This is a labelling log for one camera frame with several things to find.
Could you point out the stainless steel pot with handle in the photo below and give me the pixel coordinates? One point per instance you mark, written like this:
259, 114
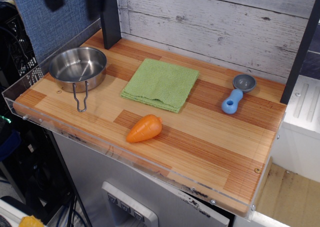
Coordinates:
79, 70

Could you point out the green towel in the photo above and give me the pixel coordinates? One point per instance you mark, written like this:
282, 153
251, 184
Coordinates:
161, 85

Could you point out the orange plastic carrot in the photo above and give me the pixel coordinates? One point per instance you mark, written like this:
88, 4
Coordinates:
146, 128

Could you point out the clear acrylic table guard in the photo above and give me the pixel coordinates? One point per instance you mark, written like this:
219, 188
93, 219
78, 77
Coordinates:
210, 155

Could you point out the blue grey ice cream scoop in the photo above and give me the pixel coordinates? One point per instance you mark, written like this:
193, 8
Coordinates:
242, 83

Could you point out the yellow object bottom left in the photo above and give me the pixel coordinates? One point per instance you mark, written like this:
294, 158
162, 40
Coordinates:
30, 221

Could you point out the dark grey left post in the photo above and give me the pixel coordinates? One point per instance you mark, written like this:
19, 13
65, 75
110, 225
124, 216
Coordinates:
110, 23

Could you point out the dark grey post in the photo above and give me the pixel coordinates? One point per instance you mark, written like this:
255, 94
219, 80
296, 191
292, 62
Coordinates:
302, 52
110, 23

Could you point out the black crate with cables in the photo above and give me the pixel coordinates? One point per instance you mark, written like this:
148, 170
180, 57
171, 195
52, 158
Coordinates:
16, 52

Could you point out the dark grey right post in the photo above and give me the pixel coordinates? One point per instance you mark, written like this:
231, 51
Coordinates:
302, 52

